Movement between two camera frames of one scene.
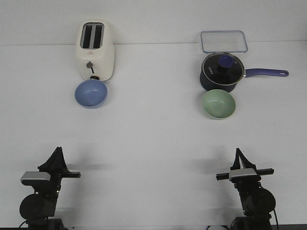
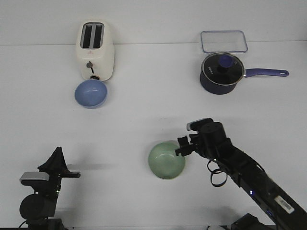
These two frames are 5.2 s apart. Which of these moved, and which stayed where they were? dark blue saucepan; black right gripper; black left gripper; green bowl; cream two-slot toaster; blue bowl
Moved: green bowl; black right gripper
Stayed: black left gripper; blue bowl; dark blue saucepan; cream two-slot toaster
